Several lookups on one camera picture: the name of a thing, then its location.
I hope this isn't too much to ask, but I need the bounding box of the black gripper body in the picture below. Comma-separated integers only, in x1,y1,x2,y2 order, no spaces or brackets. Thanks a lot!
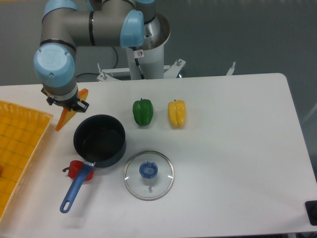
41,86,89,112

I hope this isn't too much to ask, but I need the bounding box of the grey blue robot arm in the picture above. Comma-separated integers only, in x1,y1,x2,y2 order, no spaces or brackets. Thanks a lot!
33,0,156,113

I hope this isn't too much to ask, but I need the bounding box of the yellow plastic basket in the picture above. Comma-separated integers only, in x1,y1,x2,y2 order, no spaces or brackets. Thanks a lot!
0,101,53,219

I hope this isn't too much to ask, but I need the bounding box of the red bell pepper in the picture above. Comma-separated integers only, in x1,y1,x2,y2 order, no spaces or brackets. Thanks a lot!
62,160,94,181

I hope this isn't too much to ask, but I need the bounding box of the green bell pepper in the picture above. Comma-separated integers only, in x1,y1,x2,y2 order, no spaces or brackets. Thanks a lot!
132,99,154,126

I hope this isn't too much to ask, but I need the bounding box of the glass lid blue knob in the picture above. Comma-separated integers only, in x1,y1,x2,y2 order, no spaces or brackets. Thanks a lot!
124,150,175,201

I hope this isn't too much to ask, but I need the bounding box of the yellow bell pepper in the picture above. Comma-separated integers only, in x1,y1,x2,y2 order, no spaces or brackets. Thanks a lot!
168,100,186,128

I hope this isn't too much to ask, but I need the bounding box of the black object table corner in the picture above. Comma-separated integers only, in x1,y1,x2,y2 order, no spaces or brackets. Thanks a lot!
305,200,317,226

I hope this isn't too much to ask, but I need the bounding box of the dark pot blue handle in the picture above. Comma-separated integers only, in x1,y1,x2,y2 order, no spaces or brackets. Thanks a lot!
60,115,126,213

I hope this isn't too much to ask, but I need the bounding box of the black cable on floor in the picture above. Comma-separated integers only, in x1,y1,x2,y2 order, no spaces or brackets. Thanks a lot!
74,47,119,82

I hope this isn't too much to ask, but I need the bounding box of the white bracket right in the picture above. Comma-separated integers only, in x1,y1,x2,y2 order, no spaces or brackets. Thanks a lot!
226,61,236,76

